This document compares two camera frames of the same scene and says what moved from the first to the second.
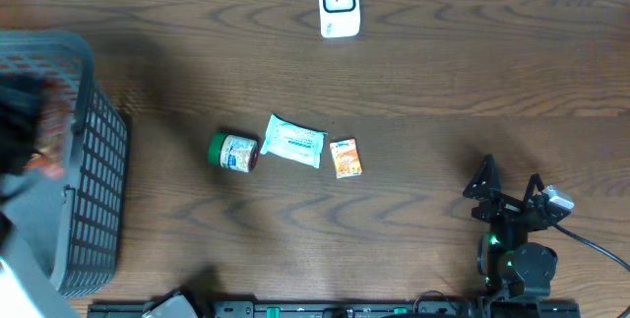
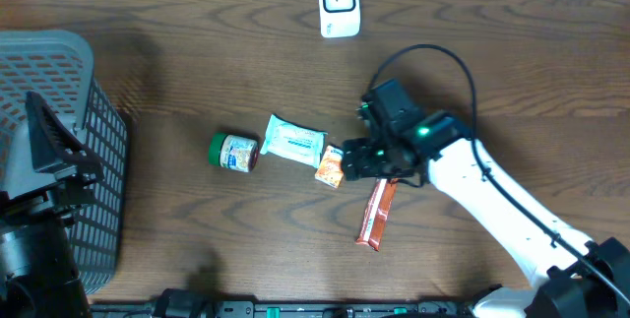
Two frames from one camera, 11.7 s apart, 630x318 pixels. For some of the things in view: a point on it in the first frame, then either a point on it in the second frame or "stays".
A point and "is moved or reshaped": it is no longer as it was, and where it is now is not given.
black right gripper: (503, 205) to (357, 163)
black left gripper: (17, 124) to (69, 171)
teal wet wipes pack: (293, 142) stays
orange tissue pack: (346, 158) is moved or reshaped
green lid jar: (231, 152) stays
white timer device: (339, 3) stays
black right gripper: (340, 309) stays
